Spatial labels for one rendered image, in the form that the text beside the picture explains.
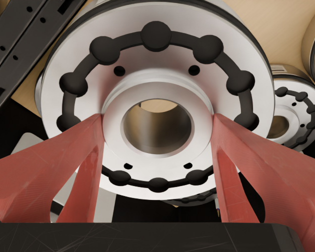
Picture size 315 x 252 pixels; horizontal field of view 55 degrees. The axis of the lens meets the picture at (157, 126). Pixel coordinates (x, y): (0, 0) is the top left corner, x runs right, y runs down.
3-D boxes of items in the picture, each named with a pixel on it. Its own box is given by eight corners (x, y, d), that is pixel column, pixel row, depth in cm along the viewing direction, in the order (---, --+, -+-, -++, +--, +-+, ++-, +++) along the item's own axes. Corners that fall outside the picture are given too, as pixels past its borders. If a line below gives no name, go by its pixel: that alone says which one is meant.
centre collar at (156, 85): (158, 178, 15) (158, 187, 15) (78, 122, 13) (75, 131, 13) (236, 121, 13) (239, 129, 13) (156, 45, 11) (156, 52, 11)
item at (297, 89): (258, 171, 35) (259, 175, 34) (200, 121, 31) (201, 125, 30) (343, 122, 30) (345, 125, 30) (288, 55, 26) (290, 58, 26)
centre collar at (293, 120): (265, 150, 32) (267, 154, 32) (237, 124, 30) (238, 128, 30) (307, 124, 30) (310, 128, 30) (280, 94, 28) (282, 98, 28)
